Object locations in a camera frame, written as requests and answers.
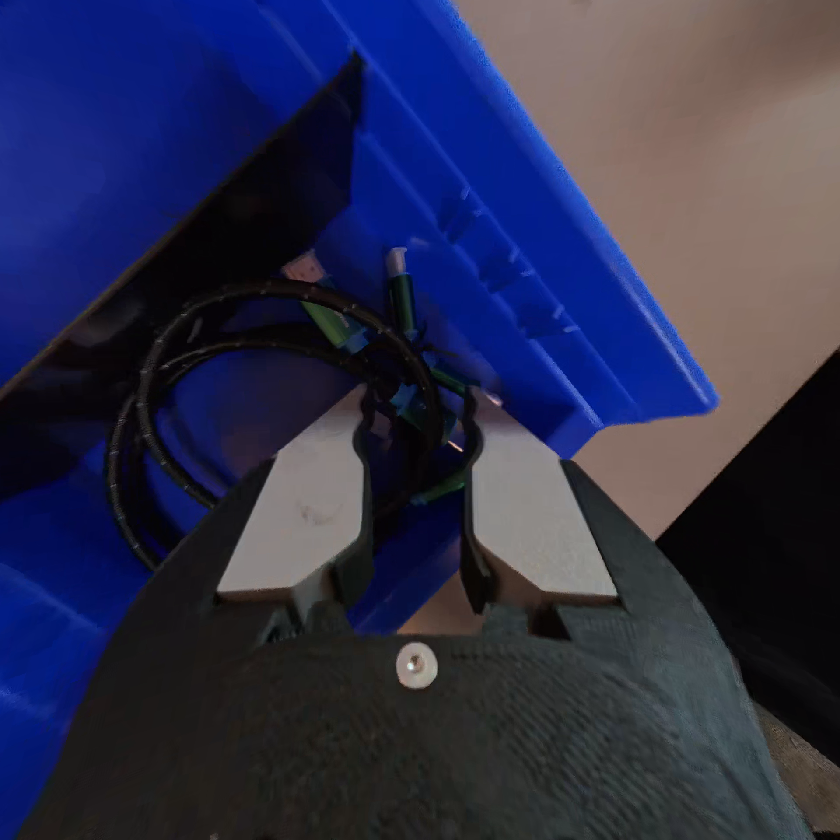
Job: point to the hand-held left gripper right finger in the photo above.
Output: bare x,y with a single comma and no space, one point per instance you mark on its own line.
538,525

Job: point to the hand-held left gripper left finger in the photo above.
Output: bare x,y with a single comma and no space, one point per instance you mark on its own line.
308,518

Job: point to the blue storage bin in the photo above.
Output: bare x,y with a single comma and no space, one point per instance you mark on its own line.
459,131

